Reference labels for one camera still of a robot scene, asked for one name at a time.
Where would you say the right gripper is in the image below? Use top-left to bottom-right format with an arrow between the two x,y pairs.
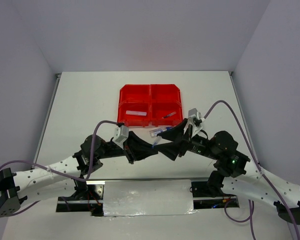
152,117 -> 219,161

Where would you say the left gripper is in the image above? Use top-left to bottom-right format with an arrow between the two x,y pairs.
97,130 -> 158,164

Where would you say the blue pen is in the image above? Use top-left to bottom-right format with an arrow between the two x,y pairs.
162,111 -> 177,119
152,136 -> 162,148

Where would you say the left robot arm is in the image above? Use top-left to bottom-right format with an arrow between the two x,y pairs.
0,131 -> 158,218

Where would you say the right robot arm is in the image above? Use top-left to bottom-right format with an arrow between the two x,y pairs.
153,120 -> 300,225

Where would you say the blue glue bottle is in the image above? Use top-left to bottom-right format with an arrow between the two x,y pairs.
149,126 -> 173,138

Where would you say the red four-compartment bin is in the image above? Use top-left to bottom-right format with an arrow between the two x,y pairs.
117,84 -> 184,127

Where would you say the silver foil sheet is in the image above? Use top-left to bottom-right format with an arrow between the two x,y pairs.
103,179 -> 195,217

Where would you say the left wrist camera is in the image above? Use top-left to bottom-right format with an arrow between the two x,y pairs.
112,125 -> 129,149

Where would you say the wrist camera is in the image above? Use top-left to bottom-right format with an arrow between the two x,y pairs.
187,108 -> 205,137
112,125 -> 129,149

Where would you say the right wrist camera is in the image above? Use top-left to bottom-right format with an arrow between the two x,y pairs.
187,108 -> 205,137

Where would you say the black mounting rail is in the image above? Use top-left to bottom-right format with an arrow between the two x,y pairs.
55,178 -> 239,217

